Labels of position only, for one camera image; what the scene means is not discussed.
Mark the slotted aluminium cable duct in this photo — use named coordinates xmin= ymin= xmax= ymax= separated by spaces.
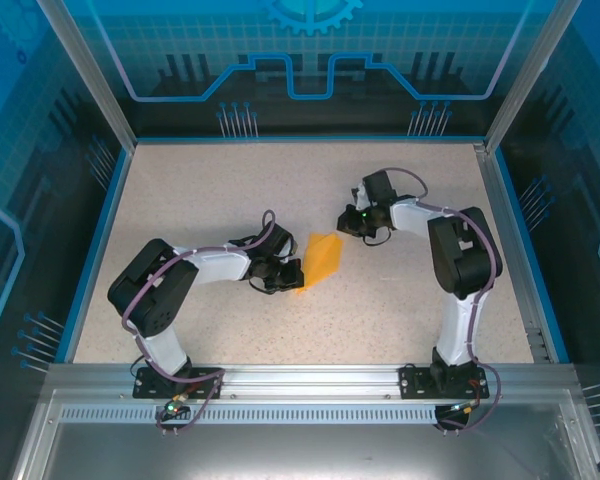
xmin=59 ymin=405 xmax=549 ymax=426

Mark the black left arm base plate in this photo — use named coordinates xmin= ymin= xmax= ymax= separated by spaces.
xmin=132 ymin=364 xmax=225 ymax=400

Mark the aluminium mounting rail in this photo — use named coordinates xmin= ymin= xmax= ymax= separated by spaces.
xmin=44 ymin=363 xmax=579 ymax=401

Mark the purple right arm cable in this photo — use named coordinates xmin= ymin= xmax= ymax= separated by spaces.
xmin=379 ymin=167 xmax=504 ymax=437

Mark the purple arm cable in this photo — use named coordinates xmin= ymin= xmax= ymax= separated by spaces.
xmin=121 ymin=208 xmax=277 ymax=435
xmin=379 ymin=167 xmax=504 ymax=437

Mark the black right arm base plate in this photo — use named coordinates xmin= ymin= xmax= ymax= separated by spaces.
xmin=398 ymin=364 xmax=491 ymax=400

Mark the aluminium side rail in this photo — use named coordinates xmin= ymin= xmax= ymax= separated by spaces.
xmin=472 ymin=142 xmax=556 ymax=365

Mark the aluminium frame post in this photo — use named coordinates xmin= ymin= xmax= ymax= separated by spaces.
xmin=483 ymin=0 xmax=577 ymax=152
xmin=35 ymin=0 xmax=137 ymax=151

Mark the blue table border strip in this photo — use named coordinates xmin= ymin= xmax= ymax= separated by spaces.
xmin=494 ymin=148 xmax=571 ymax=364
xmin=62 ymin=147 xmax=134 ymax=365

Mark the grey metal tray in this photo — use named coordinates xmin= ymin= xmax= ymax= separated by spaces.
xmin=9 ymin=389 xmax=600 ymax=480

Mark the blue printed side panel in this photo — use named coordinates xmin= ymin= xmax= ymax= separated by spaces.
xmin=0 ymin=0 xmax=131 ymax=480
xmin=494 ymin=0 xmax=600 ymax=451

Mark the blue printed back panel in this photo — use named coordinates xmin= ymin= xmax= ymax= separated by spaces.
xmin=62 ymin=0 xmax=546 ymax=139

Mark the yellow paper sheet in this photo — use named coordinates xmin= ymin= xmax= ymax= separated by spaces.
xmin=290 ymin=231 xmax=345 ymax=297

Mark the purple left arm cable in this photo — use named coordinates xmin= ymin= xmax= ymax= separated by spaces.
xmin=121 ymin=208 xmax=277 ymax=435

